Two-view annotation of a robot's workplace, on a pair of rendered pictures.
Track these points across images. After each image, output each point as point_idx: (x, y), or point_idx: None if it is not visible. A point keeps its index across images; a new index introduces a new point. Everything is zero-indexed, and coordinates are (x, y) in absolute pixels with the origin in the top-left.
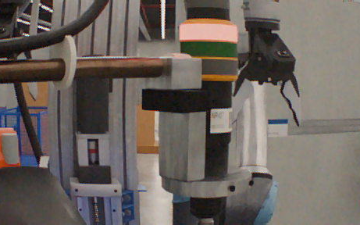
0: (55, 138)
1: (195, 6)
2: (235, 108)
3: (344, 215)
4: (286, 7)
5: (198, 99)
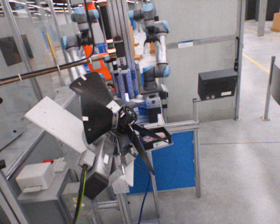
0: None
1: (108, 47)
2: (144, 50)
3: None
4: None
5: (109, 61)
